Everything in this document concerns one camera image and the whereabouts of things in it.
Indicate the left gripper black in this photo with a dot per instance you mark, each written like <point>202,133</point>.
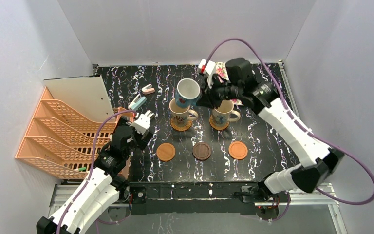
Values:
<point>143,138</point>

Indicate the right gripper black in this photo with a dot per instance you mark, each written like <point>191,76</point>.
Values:
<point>208,95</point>

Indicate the floral tray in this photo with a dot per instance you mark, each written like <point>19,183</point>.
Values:
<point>223,78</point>

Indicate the tall beige mug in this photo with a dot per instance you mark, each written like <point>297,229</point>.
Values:
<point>225,113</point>

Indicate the light wooden coaster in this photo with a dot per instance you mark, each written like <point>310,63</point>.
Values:
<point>238,150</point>
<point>165,152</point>

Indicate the woven rattan coaster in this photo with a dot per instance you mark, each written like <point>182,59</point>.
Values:
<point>176,127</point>
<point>216,126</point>

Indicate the blue mug white inside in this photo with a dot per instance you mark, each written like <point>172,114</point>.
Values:
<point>188,91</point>

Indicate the dark walnut wooden coaster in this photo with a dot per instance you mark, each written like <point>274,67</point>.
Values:
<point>201,151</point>

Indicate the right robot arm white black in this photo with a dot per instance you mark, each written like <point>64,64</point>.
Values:
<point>317,160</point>

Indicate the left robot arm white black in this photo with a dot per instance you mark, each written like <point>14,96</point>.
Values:
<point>103,185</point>

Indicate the blue white stapler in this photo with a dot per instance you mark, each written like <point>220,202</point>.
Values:
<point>137,102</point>

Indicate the pink mini stapler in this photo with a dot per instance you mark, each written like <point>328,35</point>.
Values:
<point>148,89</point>

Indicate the white folder board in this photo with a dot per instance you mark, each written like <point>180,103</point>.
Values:
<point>86,94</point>

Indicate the orange mesh file rack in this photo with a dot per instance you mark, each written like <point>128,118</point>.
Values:
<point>60,141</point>

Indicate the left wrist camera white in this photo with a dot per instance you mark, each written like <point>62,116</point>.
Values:
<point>142,124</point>

